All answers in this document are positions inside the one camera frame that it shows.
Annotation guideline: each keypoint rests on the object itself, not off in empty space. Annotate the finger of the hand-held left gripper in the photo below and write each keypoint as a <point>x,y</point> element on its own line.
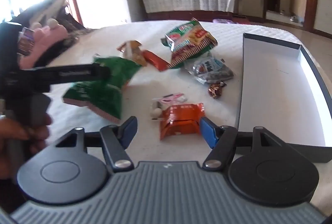
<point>77,73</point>

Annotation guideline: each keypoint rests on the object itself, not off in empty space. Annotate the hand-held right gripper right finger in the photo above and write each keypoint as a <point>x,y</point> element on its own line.
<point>207,133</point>

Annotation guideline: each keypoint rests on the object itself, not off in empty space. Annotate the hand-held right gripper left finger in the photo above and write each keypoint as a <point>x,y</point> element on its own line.
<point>129,130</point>

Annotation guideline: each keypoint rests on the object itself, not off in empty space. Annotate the green snack bag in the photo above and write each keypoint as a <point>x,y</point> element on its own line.
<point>85,95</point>

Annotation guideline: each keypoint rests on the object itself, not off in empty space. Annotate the orange square snack packet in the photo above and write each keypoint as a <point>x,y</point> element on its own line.
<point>179,116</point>

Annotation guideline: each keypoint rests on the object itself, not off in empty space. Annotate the brown foil candy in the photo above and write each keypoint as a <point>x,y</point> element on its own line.
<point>215,90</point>

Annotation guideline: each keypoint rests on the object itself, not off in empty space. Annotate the clear pink candy packet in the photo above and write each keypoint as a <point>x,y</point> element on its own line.
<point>171,99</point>

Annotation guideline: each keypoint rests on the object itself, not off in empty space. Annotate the tan snack packet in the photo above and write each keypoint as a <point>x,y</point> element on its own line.
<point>133,54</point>

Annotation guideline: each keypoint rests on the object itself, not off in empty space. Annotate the clear blue snack packet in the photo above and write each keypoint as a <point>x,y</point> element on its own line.
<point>207,68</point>

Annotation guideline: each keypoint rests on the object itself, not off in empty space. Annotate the orange-red bar packet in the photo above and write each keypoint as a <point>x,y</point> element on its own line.
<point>155,60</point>

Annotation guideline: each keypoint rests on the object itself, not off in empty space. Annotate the dark box with white inside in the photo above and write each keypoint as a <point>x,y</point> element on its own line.
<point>272,84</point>

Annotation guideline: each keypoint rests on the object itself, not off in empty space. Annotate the striped cracker bag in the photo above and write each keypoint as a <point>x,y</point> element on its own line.
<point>186,40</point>

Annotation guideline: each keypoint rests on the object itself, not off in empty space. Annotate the person's left hand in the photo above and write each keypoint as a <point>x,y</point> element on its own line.
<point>15,141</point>

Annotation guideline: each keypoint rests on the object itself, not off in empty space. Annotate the dark wooden low cabinet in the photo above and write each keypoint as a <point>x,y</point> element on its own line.
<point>181,16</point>

